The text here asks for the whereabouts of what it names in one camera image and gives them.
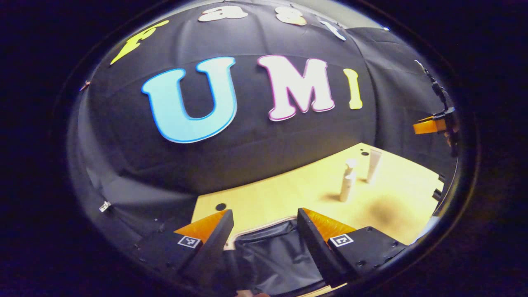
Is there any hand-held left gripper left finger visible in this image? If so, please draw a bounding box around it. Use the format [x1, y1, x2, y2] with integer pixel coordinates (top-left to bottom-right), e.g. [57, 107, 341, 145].
[135, 209, 235, 290]

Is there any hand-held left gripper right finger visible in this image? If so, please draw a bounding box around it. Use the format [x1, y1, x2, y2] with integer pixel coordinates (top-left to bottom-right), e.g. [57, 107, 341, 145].
[297, 208, 409, 289]

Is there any pink suitcase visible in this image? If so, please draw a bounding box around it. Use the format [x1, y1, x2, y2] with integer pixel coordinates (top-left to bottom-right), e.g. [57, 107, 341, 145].
[225, 218, 330, 297]

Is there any white squeeze tube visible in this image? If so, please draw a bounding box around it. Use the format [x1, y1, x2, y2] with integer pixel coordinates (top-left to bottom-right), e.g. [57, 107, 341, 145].
[366, 148, 383, 184]

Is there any white pump bottle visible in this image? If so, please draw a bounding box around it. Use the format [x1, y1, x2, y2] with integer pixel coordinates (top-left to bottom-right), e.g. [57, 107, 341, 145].
[339, 159, 358, 203]

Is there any black backdrop cloth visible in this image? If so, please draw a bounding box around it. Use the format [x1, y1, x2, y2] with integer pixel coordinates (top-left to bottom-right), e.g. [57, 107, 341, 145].
[68, 0, 458, 264]

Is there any black cable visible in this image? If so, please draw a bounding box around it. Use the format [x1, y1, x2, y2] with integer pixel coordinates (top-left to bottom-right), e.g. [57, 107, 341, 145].
[414, 59, 450, 111]

